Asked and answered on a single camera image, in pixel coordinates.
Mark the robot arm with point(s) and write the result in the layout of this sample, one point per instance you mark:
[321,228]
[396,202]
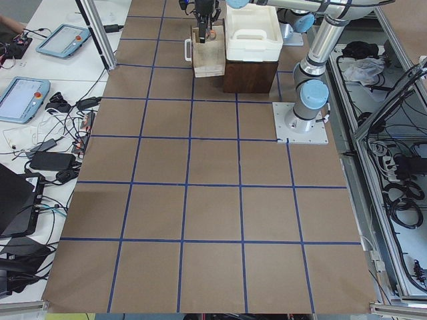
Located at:
[293,23]
[311,92]

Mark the white drawer handle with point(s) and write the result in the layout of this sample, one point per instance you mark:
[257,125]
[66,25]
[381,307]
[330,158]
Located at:
[188,50]

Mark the black power brick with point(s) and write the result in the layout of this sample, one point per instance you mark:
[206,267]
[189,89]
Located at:
[48,161]

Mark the blue teach pendant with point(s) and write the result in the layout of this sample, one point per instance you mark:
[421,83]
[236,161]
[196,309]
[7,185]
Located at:
[64,41]
[22,99]

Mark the wooden drawer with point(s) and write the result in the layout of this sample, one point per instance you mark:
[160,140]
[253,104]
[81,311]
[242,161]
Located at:
[209,58]

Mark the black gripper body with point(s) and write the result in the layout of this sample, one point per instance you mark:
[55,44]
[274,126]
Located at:
[204,7]

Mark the dark wooden cabinet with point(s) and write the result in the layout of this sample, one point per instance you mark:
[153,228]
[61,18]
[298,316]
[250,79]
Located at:
[249,77]

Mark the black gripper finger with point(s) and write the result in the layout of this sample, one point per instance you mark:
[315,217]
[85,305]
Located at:
[213,17]
[202,25]

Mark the black laptop computer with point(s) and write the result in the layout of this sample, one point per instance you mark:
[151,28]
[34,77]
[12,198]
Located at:
[20,195]

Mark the orange grey handled scissors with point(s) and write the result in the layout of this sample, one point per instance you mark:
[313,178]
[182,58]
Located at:
[211,34]

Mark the white cloth bundle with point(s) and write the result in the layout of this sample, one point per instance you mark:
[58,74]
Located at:
[365,71]

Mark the lower blue teach pendant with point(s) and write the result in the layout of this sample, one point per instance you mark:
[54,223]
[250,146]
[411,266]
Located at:
[22,99]

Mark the white plastic tray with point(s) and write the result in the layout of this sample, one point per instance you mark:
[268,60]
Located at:
[252,34]

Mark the aluminium frame post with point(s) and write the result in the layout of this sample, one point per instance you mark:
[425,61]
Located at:
[93,22]

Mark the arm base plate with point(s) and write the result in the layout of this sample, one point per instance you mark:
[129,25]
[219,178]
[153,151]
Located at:
[292,130]

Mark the upper blue teach pendant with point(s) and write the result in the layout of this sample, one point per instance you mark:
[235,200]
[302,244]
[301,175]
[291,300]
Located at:
[64,41]

